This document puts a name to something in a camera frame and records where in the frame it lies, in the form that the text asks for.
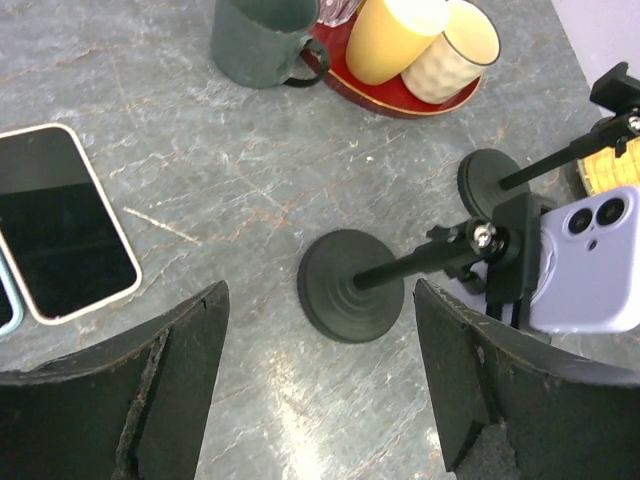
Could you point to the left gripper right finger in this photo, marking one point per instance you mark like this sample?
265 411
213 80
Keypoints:
563 416

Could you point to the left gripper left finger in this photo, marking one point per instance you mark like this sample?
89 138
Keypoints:
134 406

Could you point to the blue case phone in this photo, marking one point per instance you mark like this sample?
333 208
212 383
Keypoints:
12 309

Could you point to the purple case phone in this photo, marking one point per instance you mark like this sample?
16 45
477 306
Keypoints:
590 266

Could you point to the cream case phone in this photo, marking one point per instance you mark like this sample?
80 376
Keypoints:
60 236

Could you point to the black phone stand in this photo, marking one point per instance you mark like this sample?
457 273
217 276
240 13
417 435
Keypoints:
487 178
351 286

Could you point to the woven bamboo mat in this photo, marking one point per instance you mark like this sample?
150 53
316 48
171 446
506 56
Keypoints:
603 171

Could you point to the red round tray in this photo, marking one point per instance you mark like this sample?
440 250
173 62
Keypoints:
390 99

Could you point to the beige ceramic cup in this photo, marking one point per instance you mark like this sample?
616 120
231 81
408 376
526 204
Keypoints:
467 47

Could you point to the dark green mug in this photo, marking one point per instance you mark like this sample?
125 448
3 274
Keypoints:
256 43

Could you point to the pale yellow cup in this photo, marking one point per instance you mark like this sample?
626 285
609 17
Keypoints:
389 35

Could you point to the clear glass cup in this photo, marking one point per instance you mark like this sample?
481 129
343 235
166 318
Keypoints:
333 13

